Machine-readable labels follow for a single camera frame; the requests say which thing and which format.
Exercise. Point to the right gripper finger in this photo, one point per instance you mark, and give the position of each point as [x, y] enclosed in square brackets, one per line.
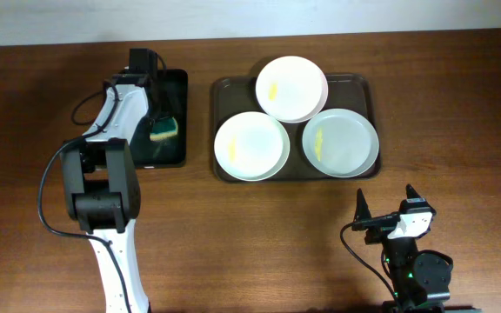
[362, 211]
[411, 192]

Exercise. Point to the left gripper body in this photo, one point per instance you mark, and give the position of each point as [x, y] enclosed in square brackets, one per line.
[159, 111]

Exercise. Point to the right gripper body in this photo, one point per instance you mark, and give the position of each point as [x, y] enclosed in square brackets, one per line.
[379, 227]

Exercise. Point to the green and yellow sponge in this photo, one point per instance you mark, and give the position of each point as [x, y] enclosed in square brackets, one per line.
[164, 128]

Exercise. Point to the pale blue plate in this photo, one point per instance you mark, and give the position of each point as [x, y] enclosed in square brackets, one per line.
[340, 143]

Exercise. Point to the white plate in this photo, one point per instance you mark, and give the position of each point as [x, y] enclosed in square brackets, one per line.
[251, 146]

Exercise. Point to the pink-white plate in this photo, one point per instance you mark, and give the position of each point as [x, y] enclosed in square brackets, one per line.
[291, 89]

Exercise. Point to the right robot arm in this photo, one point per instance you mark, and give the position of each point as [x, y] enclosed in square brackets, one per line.
[418, 280]

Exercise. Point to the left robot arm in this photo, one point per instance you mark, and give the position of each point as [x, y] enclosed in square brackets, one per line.
[100, 181]

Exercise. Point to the black rectangular sponge tray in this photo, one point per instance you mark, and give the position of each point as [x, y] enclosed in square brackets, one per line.
[170, 143]

